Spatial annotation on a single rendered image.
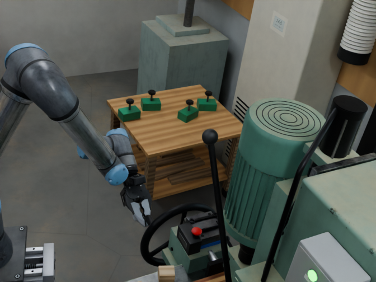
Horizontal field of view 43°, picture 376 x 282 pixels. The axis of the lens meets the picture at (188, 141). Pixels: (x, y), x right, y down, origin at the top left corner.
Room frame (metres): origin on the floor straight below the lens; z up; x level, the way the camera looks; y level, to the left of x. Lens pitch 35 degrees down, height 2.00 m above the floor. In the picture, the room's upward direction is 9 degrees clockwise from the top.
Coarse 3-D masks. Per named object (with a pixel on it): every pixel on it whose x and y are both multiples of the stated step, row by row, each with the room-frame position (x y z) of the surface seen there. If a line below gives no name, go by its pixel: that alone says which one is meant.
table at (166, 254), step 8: (168, 248) 1.02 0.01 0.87; (168, 256) 0.99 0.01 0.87; (168, 264) 0.96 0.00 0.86; (176, 264) 0.96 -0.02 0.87; (176, 272) 0.90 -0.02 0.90; (184, 272) 0.91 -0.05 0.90; (192, 272) 0.91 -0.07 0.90; (200, 272) 0.92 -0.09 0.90; (128, 280) 0.85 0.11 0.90; (136, 280) 0.86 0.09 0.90; (144, 280) 0.86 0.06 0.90; (152, 280) 0.86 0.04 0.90; (176, 280) 0.88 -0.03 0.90; (184, 280) 0.88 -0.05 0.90; (192, 280) 0.89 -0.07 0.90
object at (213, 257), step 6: (210, 252) 0.94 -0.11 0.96; (210, 258) 0.93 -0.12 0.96; (216, 258) 0.92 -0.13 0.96; (222, 258) 0.90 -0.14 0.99; (210, 264) 0.87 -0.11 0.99; (216, 264) 0.88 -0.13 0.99; (222, 264) 0.89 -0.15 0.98; (210, 270) 0.87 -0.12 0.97; (216, 270) 0.88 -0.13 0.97; (222, 270) 0.89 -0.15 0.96; (204, 276) 0.88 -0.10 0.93
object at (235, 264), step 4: (228, 248) 0.87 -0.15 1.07; (232, 248) 0.87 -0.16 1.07; (236, 248) 0.87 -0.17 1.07; (228, 252) 0.86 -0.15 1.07; (232, 252) 0.86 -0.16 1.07; (236, 252) 0.86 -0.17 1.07; (232, 256) 0.85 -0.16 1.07; (236, 256) 0.85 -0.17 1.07; (232, 260) 0.84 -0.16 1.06; (236, 260) 0.83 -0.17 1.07; (232, 264) 0.84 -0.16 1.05; (236, 264) 0.82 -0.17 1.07; (240, 264) 0.82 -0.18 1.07; (244, 264) 0.82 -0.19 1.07; (232, 268) 0.83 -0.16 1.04; (236, 268) 0.82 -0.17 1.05; (240, 268) 0.81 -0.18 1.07; (232, 272) 0.83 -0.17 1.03; (232, 276) 0.83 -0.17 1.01
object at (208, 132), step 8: (208, 136) 0.82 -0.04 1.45; (216, 136) 0.82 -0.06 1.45; (208, 144) 0.82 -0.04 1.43; (216, 160) 0.80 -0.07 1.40; (216, 168) 0.79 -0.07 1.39; (216, 176) 0.78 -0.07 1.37; (216, 184) 0.78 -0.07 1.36; (216, 192) 0.77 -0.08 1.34; (216, 200) 0.76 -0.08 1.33; (216, 208) 0.75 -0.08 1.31; (224, 232) 0.73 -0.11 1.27; (224, 240) 0.72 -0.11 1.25; (224, 248) 0.71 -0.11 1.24; (224, 256) 0.70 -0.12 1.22; (224, 264) 0.70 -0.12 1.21; (224, 272) 0.69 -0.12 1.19
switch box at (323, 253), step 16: (304, 240) 0.53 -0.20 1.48; (320, 240) 0.53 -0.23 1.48; (336, 240) 0.54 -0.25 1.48; (304, 256) 0.51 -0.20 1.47; (320, 256) 0.50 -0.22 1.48; (336, 256) 0.50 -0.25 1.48; (288, 272) 0.52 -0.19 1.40; (304, 272) 0.50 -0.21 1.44; (320, 272) 0.48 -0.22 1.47; (336, 272) 0.47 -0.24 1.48; (352, 272) 0.48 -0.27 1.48
